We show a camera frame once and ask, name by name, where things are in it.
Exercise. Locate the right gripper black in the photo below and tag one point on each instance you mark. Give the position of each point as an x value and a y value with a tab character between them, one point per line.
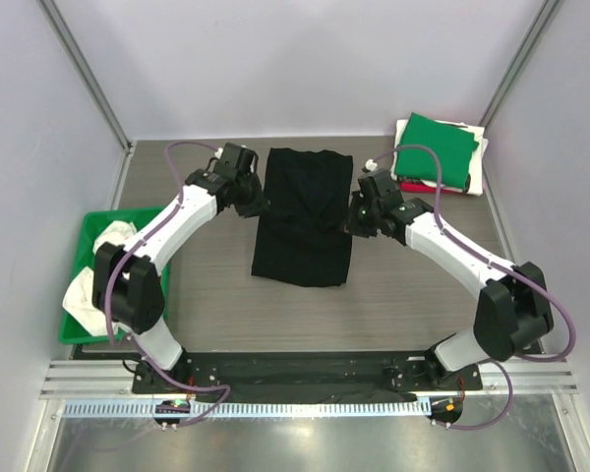
353	227

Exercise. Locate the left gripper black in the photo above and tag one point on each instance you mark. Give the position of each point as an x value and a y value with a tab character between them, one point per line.
260	205

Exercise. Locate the black t shirt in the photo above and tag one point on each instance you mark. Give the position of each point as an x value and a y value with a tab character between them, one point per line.
301	239

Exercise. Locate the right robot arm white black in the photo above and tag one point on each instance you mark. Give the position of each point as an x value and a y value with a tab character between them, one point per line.
511	311

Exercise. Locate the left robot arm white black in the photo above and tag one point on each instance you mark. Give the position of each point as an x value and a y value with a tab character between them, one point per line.
126	276

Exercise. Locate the folded pink t shirt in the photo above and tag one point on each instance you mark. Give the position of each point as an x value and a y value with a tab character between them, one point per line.
420	187

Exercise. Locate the folded white t shirt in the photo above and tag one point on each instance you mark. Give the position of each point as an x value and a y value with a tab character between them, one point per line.
459	147

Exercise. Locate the white t shirt in bin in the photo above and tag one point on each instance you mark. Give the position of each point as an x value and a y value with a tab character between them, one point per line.
83	321

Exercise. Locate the green plastic bin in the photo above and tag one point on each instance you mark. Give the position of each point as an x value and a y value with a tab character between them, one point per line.
140	216

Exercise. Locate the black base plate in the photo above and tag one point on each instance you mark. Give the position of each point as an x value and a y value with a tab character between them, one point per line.
340	377

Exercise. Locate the left aluminium corner post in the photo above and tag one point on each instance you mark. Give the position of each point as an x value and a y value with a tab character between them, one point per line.
77	57

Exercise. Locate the aluminium corner post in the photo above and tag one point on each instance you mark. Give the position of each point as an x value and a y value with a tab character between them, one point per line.
531	39
77	57

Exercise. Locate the aluminium rail frame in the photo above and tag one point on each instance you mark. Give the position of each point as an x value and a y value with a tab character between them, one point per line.
75	379

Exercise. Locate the right aluminium corner post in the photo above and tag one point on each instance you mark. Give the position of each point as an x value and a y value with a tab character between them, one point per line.
531	39

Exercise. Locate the slotted cable duct strip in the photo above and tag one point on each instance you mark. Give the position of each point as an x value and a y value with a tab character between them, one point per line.
177	408

